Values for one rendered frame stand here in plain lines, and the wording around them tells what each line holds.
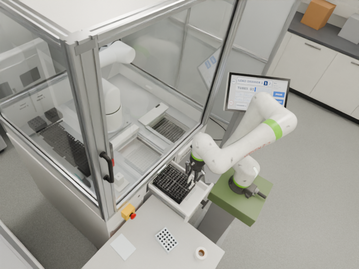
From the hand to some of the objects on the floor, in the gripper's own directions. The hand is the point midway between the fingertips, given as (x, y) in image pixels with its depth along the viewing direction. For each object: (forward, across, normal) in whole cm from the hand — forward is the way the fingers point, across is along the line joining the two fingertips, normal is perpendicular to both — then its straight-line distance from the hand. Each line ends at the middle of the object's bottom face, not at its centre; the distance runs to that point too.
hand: (191, 180), depth 153 cm
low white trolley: (+101, +8, -42) cm, 110 cm away
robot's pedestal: (+100, +22, +29) cm, 107 cm away
